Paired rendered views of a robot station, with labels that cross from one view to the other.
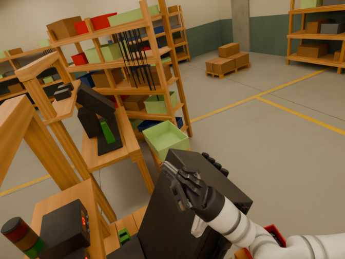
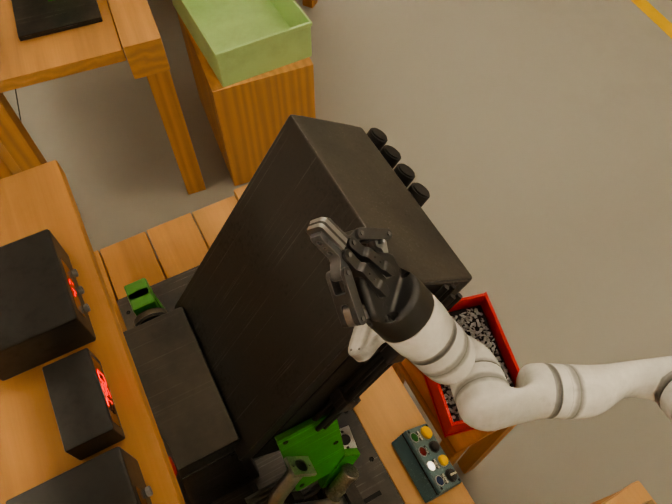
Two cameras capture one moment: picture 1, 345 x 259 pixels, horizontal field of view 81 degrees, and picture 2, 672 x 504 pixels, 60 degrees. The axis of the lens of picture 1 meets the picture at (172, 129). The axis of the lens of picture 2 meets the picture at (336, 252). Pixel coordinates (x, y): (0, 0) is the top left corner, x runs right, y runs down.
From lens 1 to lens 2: 0.20 m
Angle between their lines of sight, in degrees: 29
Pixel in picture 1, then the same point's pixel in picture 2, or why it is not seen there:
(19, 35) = not seen: outside the picture
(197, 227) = (365, 346)
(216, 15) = not seen: outside the picture
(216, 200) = (418, 307)
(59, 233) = (19, 314)
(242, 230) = (452, 360)
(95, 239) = (105, 328)
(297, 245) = (539, 384)
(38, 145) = not seen: outside the picture
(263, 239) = (482, 369)
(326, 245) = (587, 387)
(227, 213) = (434, 331)
